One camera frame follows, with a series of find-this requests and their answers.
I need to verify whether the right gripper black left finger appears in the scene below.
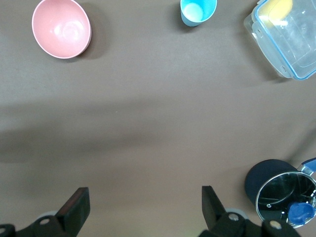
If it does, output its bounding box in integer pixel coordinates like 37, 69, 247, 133
14, 187, 91, 237

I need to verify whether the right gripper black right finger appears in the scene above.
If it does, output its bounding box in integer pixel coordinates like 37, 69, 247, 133
199, 185, 263, 237

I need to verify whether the dark blue pot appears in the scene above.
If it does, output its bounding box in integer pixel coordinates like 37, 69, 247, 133
244, 157, 316, 230

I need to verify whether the brown table cover cloth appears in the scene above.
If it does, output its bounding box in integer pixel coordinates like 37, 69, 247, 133
0, 0, 316, 237

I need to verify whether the clear plastic food container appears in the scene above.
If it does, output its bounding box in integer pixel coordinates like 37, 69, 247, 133
243, 0, 316, 80

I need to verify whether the pink bowl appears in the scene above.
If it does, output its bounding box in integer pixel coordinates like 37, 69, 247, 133
31, 0, 92, 60

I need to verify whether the light blue plastic cup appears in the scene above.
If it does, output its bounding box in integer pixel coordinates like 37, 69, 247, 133
180, 0, 218, 27

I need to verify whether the round yellow food piece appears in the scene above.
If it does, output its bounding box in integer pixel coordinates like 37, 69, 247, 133
263, 0, 294, 26

